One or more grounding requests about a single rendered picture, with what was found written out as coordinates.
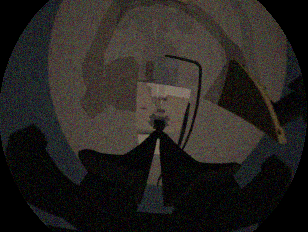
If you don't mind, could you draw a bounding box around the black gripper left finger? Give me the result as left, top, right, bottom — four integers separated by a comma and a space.
78, 131, 158, 205

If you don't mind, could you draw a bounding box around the beige flat square panel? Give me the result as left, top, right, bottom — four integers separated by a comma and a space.
137, 132, 159, 154

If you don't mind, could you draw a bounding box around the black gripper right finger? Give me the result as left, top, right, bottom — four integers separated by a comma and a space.
159, 132, 242, 208

